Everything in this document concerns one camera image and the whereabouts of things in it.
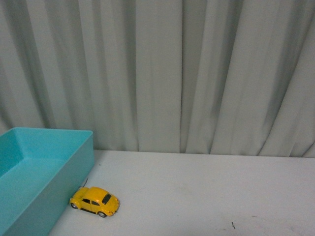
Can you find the yellow beetle toy car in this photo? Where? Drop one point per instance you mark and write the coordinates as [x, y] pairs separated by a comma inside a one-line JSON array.
[[95, 200]]

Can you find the grey pleated curtain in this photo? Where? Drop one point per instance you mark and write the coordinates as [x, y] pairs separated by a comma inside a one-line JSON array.
[[233, 77]]

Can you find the turquoise plastic storage box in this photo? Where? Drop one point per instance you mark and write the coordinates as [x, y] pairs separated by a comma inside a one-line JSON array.
[[40, 170]]

